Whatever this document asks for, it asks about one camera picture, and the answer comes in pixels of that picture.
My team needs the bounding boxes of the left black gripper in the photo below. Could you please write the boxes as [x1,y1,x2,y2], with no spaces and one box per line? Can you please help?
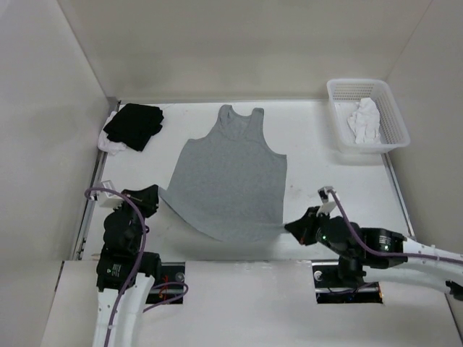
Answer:
[114,184,159,251]

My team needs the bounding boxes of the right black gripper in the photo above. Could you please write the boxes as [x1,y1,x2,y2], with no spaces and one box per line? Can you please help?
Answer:
[284,205,354,260]

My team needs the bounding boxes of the grey tank top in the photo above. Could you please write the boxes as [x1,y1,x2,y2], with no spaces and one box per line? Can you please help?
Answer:
[159,105,287,243]

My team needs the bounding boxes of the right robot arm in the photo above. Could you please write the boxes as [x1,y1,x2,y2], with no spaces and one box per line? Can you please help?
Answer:
[284,207,462,301]

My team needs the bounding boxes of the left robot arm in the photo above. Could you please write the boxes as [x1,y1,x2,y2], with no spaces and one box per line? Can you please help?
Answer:
[84,184,162,346]

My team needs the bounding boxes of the folded white tank top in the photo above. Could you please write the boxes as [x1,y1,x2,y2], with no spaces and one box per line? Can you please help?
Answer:
[97,111,127,155]

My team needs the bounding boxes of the folded black tank top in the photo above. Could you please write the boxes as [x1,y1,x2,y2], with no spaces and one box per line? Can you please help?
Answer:
[103,103,164,152]

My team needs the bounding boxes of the crumpled white tank top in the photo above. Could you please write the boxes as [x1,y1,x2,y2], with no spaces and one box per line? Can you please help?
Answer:
[347,98,381,145]

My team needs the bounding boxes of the white plastic basket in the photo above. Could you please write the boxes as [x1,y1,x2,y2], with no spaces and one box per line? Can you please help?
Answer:
[326,79,410,154]

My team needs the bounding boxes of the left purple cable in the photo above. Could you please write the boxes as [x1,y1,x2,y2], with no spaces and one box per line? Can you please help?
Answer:
[85,186,190,347]

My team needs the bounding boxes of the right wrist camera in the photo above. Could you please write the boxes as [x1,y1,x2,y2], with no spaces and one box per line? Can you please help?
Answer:
[316,186,337,217]

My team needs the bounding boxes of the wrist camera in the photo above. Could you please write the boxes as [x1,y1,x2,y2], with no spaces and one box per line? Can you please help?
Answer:
[316,186,337,217]
[90,180,123,209]

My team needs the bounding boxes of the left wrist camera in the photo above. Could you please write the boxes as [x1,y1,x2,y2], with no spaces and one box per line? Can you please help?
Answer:
[90,180,123,209]

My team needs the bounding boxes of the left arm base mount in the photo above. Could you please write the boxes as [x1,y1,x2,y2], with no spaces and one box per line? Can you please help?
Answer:
[146,262,186,305]

